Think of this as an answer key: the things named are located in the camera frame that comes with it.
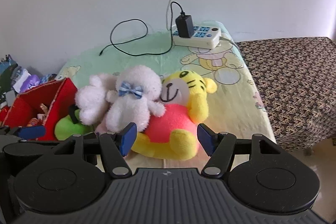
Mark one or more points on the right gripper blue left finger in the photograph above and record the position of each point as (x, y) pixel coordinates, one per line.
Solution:
(114, 147)

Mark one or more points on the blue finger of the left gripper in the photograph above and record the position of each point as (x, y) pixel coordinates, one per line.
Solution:
(31, 132)

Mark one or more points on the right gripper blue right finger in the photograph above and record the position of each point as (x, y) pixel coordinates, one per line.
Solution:
(220, 148)

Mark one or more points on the yellow tiger plush toy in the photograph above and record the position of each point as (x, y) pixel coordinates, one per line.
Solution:
(173, 136)

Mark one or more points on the white bunny plush blue bow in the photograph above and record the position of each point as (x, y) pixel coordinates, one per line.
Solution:
(116, 101)

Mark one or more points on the green mushroom plush toy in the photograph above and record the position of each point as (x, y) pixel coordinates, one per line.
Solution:
(70, 125)

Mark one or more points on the pink bear plush keychain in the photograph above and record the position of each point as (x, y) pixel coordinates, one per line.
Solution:
(101, 128)

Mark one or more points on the cartoon bear bed sheet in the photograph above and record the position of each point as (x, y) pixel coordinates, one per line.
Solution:
(235, 107)

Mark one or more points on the red cardboard box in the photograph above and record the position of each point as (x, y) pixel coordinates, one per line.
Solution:
(57, 96)

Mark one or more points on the dark green cloth item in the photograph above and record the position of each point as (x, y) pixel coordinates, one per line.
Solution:
(5, 80)

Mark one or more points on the purple tissue pack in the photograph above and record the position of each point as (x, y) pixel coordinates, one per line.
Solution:
(30, 82)

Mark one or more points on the white power strip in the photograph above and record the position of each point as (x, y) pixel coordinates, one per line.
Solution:
(204, 37)

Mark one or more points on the black power adapter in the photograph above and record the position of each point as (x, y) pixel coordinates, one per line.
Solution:
(184, 24)

